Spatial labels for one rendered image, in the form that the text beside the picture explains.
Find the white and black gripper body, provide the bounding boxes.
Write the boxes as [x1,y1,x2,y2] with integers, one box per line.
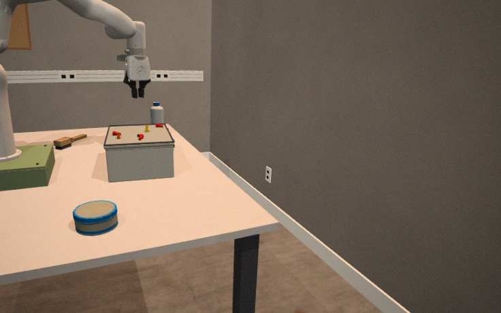
[125,55,150,81]

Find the round grey tin with blue rims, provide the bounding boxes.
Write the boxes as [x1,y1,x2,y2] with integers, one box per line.
[73,200,118,236]

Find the grey bottle with blue cap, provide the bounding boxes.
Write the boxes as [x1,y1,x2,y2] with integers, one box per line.
[150,102,163,124]

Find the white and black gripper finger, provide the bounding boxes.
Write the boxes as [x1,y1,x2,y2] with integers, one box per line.
[123,72,138,98]
[138,80,151,98]

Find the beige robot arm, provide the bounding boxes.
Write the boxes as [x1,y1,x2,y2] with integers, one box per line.
[0,0,146,162]

